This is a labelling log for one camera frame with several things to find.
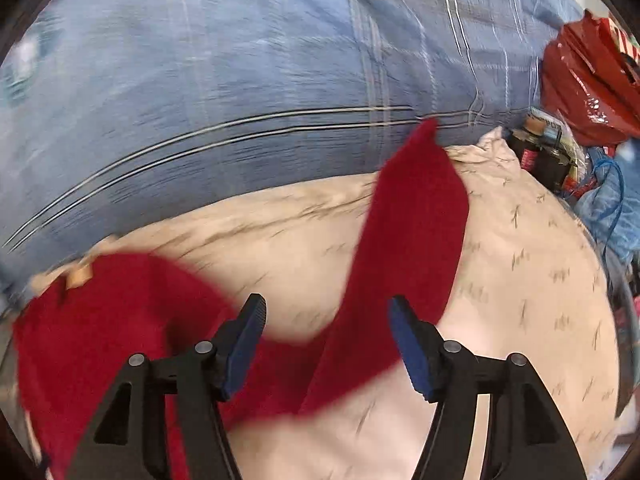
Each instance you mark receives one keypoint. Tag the cream leaf print sheet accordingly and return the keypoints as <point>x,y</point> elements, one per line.
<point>525,285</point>

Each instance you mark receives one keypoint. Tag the red plastic bag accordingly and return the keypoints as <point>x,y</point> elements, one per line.
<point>580,85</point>

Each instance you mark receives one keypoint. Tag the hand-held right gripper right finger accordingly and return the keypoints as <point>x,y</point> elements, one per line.
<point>411,351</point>

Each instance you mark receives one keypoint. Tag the blue plaid blanket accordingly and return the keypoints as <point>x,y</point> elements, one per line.
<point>225,60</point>

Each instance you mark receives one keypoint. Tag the blue plastic bag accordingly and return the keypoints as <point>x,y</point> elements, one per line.
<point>620,200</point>

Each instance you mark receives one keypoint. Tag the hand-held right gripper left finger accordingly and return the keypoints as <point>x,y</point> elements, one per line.
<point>244,346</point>

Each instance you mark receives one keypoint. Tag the red knit garment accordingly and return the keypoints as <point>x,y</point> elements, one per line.
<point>410,220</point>

